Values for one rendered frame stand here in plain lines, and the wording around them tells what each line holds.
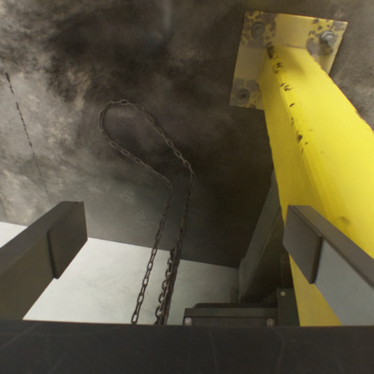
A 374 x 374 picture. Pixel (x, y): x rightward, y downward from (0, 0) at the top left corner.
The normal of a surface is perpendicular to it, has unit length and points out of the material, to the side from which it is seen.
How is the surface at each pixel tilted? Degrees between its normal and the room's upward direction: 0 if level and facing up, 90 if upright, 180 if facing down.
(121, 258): 90
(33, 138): 0
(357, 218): 90
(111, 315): 90
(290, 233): 83
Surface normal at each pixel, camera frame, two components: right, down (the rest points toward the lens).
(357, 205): 0.07, -0.75
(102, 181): -0.14, 0.64
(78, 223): 1.00, 0.02
